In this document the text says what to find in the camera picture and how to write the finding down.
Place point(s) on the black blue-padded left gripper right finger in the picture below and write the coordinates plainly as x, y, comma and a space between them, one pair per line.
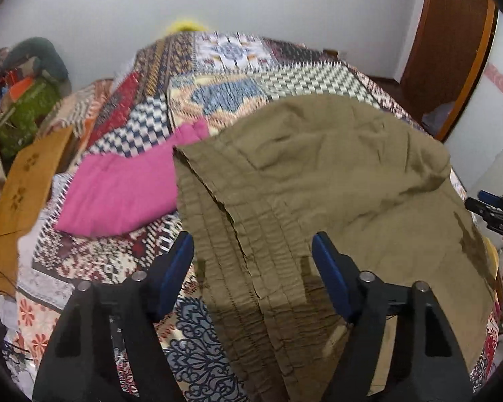
426, 364

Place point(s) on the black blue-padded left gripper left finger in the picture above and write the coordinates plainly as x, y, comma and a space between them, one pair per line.
104, 346

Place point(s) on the olive khaki pants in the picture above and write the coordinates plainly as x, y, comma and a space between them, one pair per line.
253, 196

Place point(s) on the white cabinet with pink stickers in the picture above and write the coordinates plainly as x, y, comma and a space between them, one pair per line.
477, 137

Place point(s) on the folded pink garment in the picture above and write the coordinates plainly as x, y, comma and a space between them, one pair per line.
111, 195

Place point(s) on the brown cardboard box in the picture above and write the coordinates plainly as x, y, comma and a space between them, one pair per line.
23, 196

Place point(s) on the brown wooden door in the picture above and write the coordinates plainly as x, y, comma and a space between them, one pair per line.
447, 57

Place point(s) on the colourful patchwork bedspread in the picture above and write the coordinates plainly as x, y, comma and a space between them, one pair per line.
176, 81

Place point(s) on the pile of clothes and bags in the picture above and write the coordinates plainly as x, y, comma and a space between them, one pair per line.
33, 79

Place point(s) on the yellow plush pillow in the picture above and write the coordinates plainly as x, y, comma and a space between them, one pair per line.
184, 26

